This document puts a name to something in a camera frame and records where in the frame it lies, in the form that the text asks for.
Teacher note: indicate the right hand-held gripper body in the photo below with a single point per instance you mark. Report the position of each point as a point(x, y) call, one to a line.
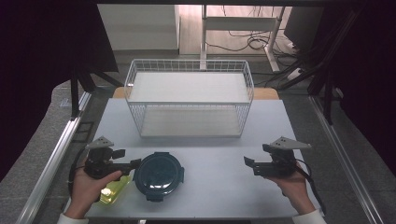
point(281, 160)

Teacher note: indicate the black curtain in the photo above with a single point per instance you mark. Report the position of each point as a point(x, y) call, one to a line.
point(367, 71)
point(37, 62)

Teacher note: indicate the person's right hand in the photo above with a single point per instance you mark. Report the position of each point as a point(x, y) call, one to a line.
point(292, 188)

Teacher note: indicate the white cabinet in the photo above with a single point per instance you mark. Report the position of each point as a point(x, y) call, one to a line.
point(140, 26)

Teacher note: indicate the black metal stand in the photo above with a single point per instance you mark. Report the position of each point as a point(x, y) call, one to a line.
point(74, 93)
point(327, 90)

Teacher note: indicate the round dark teal lidded container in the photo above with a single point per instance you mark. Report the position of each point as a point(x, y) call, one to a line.
point(158, 175)

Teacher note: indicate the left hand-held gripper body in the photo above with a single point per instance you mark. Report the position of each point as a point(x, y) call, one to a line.
point(99, 160)

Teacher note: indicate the aluminium rail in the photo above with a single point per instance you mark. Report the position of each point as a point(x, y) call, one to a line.
point(53, 165)
point(342, 155)

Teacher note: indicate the white desk frame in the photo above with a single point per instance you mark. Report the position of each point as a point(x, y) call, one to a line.
point(239, 23)

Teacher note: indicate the yellow-green rectangular plastic container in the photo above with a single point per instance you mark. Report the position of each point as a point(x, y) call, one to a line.
point(113, 190)

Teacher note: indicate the person's left hand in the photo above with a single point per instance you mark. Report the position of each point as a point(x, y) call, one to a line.
point(84, 189)

